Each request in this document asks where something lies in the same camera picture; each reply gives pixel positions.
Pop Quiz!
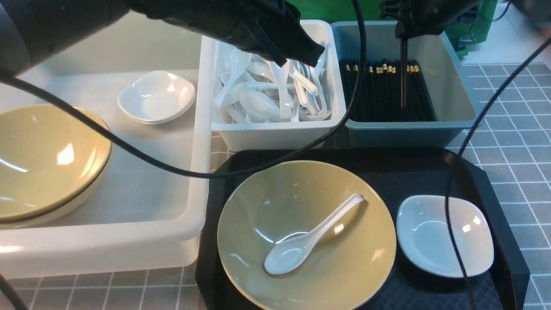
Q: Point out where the olive noodle bowl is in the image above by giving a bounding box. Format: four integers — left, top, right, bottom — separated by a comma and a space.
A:
217, 161, 397, 310

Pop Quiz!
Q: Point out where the white soup spoon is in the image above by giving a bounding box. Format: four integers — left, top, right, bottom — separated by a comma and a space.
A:
263, 193, 364, 275

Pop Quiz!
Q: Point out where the black chopstick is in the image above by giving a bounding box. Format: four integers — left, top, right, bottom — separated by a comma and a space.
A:
400, 37, 408, 109

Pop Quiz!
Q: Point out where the white square sauce dish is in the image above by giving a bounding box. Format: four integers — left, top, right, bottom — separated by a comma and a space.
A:
396, 195, 495, 279

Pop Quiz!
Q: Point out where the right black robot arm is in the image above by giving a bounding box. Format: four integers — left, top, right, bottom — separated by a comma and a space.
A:
379, 0, 480, 39

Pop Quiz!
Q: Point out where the cream bowl under stack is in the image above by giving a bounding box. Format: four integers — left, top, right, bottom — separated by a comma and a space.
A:
0, 156, 112, 230

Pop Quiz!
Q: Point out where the white spoon lying bottom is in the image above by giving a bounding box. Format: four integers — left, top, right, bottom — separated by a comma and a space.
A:
239, 90, 282, 122

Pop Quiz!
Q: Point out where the white spoon bin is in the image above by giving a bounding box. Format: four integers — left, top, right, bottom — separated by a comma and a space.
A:
198, 20, 346, 152

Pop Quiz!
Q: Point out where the white spoon upright centre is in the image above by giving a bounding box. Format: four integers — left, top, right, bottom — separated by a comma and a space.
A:
268, 61, 292, 120

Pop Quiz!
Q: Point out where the white spoon left long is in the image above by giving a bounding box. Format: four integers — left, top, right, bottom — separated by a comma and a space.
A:
214, 48, 252, 114

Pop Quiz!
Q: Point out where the black chopsticks bundle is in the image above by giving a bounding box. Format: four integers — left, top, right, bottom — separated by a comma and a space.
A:
350, 59, 437, 122

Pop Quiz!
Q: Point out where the black serving tray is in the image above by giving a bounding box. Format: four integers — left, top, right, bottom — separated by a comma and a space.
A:
195, 148, 531, 310

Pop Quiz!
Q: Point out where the white sauce dish in tub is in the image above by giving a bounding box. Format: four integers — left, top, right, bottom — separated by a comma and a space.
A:
118, 71, 196, 125

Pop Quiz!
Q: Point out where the large translucent white tub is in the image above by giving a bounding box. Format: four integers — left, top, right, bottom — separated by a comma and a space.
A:
1, 12, 211, 279

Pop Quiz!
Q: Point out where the teal chopstick bin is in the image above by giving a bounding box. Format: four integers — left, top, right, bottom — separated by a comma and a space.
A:
331, 20, 483, 148

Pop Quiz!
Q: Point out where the green cloth backdrop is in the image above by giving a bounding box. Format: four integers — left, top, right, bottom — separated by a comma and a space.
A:
289, 0, 498, 59

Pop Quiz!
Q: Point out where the grey checked tablecloth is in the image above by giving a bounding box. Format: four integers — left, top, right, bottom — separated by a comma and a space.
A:
9, 63, 550, 310

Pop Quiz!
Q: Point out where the black cable left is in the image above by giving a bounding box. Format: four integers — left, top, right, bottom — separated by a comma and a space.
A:
0, 0, 367, 179

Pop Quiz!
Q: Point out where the black cable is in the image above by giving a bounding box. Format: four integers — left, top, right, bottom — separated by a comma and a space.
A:
444, 37, 551, 310
0, 0, 367, 179

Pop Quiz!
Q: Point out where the black cable right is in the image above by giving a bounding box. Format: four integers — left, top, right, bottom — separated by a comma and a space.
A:
444, 37, 551, 310

